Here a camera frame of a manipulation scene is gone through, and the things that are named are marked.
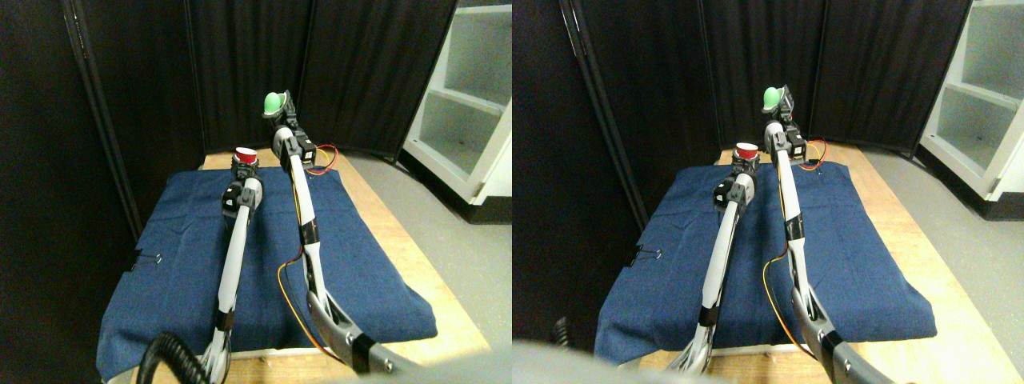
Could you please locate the dark blue cloth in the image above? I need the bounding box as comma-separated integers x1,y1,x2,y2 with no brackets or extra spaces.
96,166,438,381
594,162,938,366

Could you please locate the orange wire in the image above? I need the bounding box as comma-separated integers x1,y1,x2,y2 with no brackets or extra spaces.
277,243,338,359
761,240,810,354

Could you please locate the black curtain stand pole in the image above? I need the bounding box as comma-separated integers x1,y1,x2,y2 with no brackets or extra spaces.
64,0,145,241
558,0,650,231

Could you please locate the white shelf unit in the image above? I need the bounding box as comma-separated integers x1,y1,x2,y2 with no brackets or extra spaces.
402,6,512,207
918,0,1024,223

